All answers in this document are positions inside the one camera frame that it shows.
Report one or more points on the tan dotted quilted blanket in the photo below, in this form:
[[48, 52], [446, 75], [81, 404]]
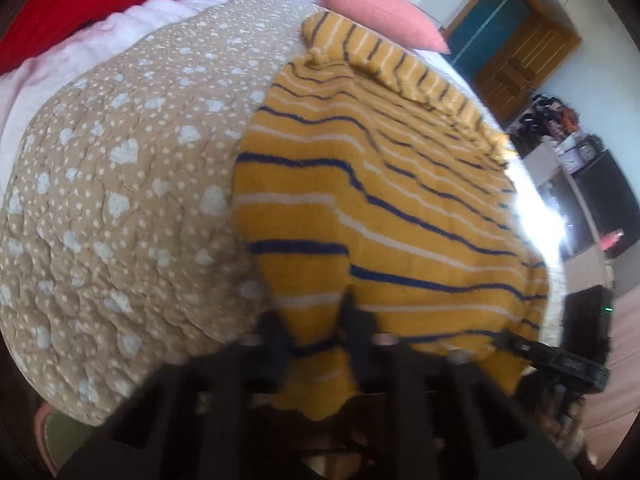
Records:
[[125, 185]]

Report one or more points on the white desk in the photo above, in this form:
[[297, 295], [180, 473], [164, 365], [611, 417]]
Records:
[[542, 160]]

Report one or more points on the pink bottle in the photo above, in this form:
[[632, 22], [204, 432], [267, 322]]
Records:
[[613, 238]]

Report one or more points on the dark clutter pile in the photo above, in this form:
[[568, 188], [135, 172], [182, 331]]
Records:
[[552, 115]]

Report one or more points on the pink pillow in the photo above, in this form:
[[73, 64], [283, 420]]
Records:
[[380, 7]]

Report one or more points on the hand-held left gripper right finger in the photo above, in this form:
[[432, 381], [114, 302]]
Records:
[[358, 342]]

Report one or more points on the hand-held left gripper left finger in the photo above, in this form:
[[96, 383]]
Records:
[[273, 347]]

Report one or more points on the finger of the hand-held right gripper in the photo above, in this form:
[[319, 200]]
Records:
[[545, 356]]

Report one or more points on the yellow striped knit sweater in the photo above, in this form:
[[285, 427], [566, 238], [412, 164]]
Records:
[[380, 200]]

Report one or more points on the small table clock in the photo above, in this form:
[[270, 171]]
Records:
[[589, 149]]

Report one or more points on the pink green slipper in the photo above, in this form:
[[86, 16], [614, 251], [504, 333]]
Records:
[[57, 435]]

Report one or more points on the wooden door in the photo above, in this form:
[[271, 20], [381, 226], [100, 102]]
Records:
[[520, 45]]

